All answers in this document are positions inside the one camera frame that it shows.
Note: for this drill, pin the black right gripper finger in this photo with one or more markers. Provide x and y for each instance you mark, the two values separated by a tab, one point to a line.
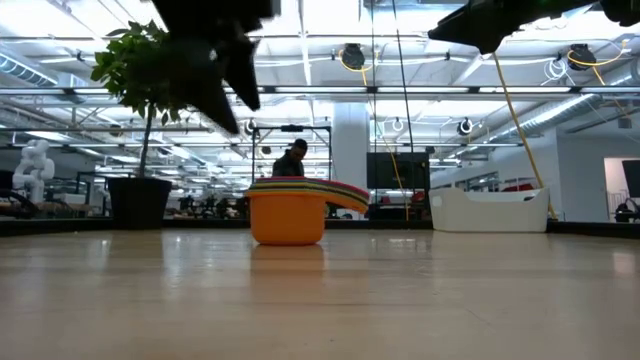
485	25

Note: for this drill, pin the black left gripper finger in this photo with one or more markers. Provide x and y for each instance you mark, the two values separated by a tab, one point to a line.
205	80
245	65

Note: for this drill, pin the orange measuring cup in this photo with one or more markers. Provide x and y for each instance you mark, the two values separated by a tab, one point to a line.
290	220

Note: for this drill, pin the white plastic basket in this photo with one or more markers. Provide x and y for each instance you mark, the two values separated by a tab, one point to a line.
490	215

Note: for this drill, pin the small black ceiling reel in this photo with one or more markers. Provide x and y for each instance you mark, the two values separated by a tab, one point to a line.
465	127
250	126

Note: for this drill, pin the green leafy potted tree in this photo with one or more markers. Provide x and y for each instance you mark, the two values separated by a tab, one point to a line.
130	75

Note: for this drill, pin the person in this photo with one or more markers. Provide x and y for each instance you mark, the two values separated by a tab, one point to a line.
290	165

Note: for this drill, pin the white building pillar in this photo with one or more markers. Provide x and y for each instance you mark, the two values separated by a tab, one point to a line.
350	150

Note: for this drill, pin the black plant pot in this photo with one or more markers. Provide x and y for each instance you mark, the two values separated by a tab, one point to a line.
140	200

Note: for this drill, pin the black screen by doorway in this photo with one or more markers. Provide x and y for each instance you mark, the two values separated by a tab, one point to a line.
632	175

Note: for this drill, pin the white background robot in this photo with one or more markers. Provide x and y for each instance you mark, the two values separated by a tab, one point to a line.
32	170

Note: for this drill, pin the black background frame rig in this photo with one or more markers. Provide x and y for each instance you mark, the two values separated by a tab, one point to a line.
291	128

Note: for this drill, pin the black aluminium table frame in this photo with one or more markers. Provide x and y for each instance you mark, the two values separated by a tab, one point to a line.
210	223

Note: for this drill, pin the black wall monitor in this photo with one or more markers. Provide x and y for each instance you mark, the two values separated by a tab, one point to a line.
397	170

